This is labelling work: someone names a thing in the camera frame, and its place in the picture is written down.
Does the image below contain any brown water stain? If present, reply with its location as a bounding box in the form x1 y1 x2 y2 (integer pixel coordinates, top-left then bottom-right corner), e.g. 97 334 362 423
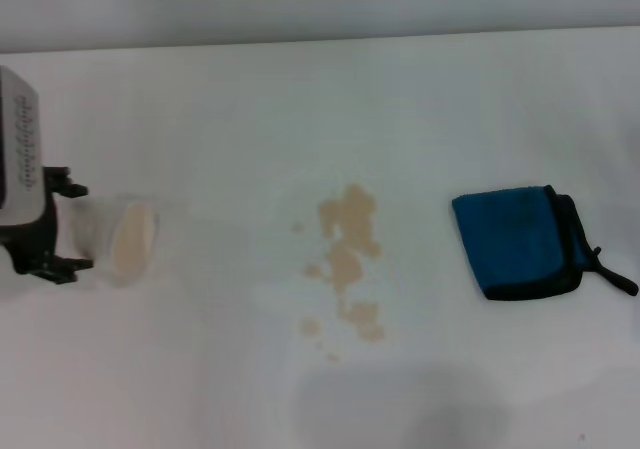
292 182 387 363

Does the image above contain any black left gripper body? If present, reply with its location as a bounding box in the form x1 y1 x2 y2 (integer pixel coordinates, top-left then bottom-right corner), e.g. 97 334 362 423
0 188 59 276

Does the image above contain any blue rag with black trim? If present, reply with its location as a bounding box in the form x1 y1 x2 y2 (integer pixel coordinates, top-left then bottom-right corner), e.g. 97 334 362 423
451 184 640 302

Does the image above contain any white paper cup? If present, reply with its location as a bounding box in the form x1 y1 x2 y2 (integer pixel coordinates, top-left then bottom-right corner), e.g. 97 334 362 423
69 193 162 290

